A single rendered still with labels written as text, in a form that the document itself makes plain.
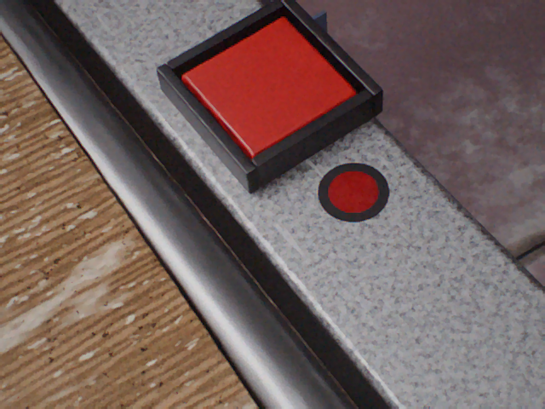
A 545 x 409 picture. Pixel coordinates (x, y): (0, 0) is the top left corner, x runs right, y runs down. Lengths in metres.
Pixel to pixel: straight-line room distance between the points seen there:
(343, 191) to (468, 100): 1.21
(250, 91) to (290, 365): 0.13
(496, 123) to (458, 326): 1.22
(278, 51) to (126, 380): 0.18
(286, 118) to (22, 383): 0.16
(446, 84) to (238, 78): 1.21
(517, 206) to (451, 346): 1.14
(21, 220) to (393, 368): 0.17
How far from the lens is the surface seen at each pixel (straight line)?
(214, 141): 0.51
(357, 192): 0.50
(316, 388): 0.46
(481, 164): 1.64
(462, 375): 0.46
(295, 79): 0.52
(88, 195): 0.49
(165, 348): 0.45
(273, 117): 0.51
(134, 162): 0.52
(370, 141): 0.52
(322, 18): 1.61
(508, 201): 1.61
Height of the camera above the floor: 1.33
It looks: 57 degrees down
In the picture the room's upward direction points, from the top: 7 degrees counter-clockwise
